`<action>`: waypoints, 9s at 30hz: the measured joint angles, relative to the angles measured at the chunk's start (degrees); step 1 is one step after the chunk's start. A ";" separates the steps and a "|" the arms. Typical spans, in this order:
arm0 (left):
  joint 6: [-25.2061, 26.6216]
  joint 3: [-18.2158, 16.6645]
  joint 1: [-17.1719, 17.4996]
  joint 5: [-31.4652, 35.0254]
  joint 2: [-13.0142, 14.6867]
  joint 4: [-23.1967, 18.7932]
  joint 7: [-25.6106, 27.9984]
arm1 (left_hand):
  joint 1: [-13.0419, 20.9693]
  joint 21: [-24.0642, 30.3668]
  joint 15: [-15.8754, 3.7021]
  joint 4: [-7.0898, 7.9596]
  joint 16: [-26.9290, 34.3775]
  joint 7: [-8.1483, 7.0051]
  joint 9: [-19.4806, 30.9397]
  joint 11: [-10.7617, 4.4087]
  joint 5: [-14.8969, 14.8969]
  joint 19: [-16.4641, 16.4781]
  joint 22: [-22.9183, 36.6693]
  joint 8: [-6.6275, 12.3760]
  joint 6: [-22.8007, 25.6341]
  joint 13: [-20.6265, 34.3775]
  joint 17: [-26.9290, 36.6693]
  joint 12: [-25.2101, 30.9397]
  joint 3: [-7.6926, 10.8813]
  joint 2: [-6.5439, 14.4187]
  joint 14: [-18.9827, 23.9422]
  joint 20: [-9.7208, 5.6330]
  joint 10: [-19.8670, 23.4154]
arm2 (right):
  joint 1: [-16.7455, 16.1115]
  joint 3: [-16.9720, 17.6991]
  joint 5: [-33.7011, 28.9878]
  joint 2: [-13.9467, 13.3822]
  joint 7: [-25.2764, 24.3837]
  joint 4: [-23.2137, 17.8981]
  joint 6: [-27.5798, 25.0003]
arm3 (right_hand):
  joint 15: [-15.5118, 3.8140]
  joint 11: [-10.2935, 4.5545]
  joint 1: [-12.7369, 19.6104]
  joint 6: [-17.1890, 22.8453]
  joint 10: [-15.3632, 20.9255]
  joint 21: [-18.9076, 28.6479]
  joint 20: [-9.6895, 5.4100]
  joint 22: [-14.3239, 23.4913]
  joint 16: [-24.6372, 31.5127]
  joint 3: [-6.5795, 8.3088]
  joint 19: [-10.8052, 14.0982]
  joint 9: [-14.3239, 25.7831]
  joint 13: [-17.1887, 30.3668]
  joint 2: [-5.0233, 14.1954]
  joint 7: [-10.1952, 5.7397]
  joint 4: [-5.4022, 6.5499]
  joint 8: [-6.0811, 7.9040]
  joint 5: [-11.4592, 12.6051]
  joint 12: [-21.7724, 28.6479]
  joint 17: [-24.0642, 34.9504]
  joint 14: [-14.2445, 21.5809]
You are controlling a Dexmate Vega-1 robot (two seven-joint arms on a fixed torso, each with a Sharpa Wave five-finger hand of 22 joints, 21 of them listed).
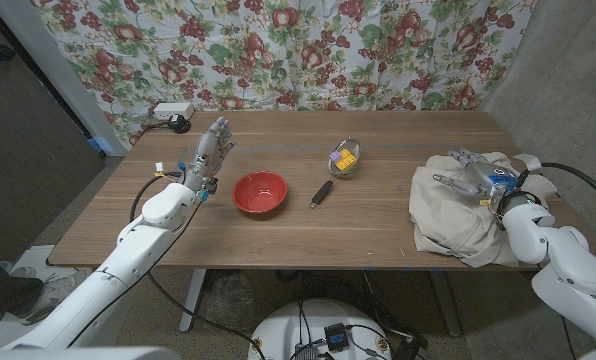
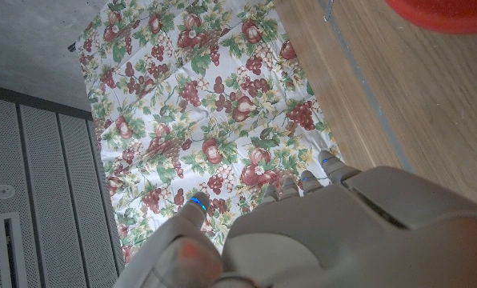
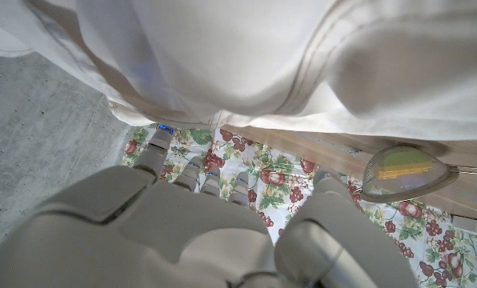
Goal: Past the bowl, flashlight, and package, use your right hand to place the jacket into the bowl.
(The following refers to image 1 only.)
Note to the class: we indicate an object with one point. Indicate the white power strip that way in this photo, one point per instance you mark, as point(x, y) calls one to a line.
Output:
point(173, 110)

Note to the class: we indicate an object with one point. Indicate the black box with blue label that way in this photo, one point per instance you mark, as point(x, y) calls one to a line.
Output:
point(336, 337)

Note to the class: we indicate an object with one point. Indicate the white table leg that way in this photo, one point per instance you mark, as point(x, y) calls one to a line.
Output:
point(192, 300)

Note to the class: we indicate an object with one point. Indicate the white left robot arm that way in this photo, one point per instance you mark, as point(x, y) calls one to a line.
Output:
point(123, 260)

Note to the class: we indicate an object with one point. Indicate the clear plastic bag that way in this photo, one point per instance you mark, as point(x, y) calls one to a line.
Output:
point(228, 300)

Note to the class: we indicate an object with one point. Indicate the white sneaker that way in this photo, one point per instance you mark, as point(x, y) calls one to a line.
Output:
point(58, 290)

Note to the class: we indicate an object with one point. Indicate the floral fruit print backdrop cloth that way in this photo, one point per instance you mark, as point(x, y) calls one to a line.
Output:
point(288, 60)

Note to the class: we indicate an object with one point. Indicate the beige jacket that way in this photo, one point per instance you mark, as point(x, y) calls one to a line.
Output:
point(448, 220)

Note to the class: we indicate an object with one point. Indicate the black plug adapter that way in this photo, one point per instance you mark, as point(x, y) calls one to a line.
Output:
point(179, 123)

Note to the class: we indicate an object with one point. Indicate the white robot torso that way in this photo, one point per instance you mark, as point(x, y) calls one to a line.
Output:
point(298, 325)

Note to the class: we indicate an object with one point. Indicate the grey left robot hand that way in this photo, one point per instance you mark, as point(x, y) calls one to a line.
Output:
point(205, 155)

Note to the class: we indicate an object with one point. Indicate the grey table leg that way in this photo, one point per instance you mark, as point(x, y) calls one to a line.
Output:
point(448, 305)

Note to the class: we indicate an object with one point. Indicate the person leg in dark trousers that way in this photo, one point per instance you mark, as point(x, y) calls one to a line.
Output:
point(3, 287)

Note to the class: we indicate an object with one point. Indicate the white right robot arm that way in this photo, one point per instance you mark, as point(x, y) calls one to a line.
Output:
point(563, 255)

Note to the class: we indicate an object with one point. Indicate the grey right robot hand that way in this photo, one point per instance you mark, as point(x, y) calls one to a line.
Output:
point(488, 177)

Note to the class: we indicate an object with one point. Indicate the red bowl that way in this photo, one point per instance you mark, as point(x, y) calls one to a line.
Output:
point(260, 192)

